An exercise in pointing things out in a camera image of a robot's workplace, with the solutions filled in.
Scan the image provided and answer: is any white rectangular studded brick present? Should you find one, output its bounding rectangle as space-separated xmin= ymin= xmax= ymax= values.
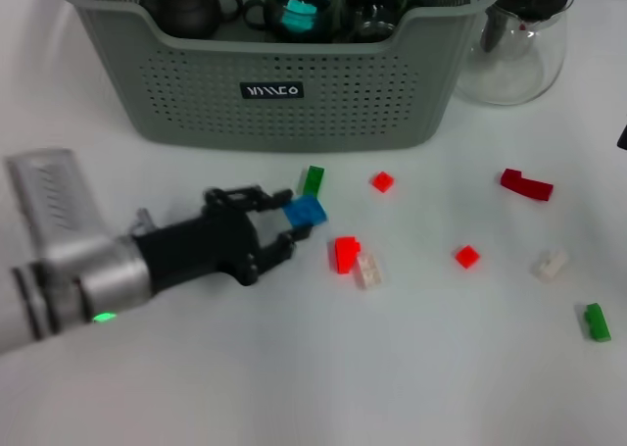
xmin=355 ymin=253 xmax=385 ymax=291

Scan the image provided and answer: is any red sloped toy brick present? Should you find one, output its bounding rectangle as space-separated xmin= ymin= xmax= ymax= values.
xmin=328 ymin=236 xmax=363 ymax=275

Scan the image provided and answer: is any round glass pitcher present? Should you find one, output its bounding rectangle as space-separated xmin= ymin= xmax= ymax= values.
xmin=453 ymin=0 xmax=577 ymax=107

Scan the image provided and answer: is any green notched toy brick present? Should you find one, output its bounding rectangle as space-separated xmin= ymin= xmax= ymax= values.
xmin=583 ymin=302 xmax=612 ymax=343

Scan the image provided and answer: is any white notched toy brick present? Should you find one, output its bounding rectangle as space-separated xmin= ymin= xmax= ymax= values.
xmin=531 ymin=249 xmax=571 ymax=283

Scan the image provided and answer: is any blue square toy brick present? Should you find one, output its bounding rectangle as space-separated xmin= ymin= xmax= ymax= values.
xmin=283 ymin=194 xmax=328 ymax=229

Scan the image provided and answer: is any green rectangular toy brick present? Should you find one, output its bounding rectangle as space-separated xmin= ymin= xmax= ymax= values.
xmin=299 ymin=165 xmax=326 ymax=197

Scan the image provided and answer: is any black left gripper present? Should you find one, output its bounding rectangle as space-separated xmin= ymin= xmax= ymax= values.
xmin=130 ymin=183 xmax=315 ymax=291

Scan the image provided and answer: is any dark red long brick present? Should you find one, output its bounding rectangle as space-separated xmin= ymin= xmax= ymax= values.
xmin=499 ymin=168 xmax=555 ymax=202

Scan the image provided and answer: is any small red square brick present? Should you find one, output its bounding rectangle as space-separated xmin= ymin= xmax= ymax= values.
xmin=454 ymin=244 xmax=481 ymax=270
xmin=370 ymin=171 xmax=397 ymax=193

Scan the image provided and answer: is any silver left gripper cable plug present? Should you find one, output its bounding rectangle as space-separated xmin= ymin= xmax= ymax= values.
xmin=128 ymin=207 xmax=154 ymax=235

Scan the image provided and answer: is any grey-green perforated storage bin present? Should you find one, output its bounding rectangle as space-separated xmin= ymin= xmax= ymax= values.
xmin=52 ymin=0 xmax=506 ymax=153

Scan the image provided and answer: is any dark clay teapot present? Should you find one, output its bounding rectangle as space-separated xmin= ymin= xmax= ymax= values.
xmin=140 ymin=0 xmax=244 ymax=39

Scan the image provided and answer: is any teal square toy brick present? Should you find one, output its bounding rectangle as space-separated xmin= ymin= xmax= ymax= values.
xmin=281 ymin=0 xmax=318 ymax=36

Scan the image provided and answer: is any glass teacup black holder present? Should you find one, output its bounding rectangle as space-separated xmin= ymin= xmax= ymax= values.
xmin=243 ymin=0 xmax=342 ymax=44
xmin=340 ymin=0 xmax=409 ymax=30
xmin=350 ymin=19 xmax=399 ymax=44

